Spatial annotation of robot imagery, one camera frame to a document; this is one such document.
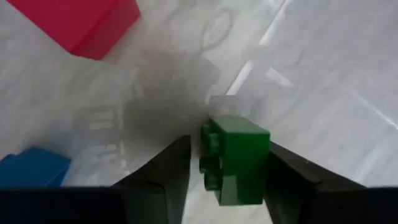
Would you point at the small blue stud brick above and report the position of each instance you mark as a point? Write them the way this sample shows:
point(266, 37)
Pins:
point(31, 168)

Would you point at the pink plastic bin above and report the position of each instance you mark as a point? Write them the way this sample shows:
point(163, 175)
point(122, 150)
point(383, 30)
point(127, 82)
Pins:
point(84, 25)

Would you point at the small green stud brick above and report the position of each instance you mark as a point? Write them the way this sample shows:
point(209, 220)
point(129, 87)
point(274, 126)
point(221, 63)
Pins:
point(242, 161)

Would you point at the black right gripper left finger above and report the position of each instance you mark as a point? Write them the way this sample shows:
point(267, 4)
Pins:
point(161, 186)

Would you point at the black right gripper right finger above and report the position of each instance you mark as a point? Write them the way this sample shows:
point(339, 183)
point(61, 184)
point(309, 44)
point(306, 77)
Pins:
point(295, 189)

